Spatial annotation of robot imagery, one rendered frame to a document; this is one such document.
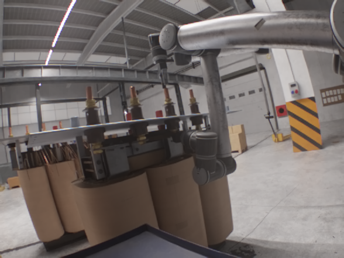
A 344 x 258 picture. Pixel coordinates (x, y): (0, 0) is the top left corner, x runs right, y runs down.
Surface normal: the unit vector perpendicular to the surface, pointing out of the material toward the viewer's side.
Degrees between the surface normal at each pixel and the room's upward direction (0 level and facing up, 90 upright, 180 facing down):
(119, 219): 90
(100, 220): 90
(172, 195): 90
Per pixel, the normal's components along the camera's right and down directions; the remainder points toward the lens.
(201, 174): -0.80, 0.08
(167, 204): -0.04, -0.01
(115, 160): 0.70, -0.15
